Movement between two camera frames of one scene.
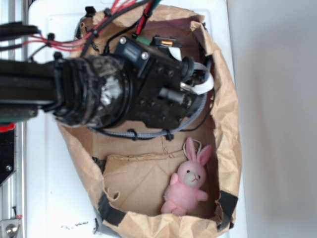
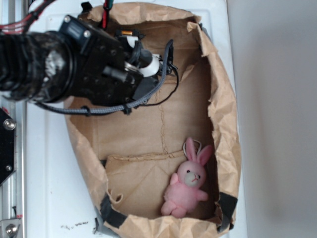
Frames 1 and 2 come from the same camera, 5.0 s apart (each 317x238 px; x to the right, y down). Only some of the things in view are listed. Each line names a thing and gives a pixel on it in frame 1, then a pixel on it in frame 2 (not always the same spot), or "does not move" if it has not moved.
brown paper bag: [161, 185] does not move
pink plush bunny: [183, 192] does not move
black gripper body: [158, 100] -> [105, 70]
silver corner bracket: [9, 228] does not move
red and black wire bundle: [123, 11] -> [20, 25]
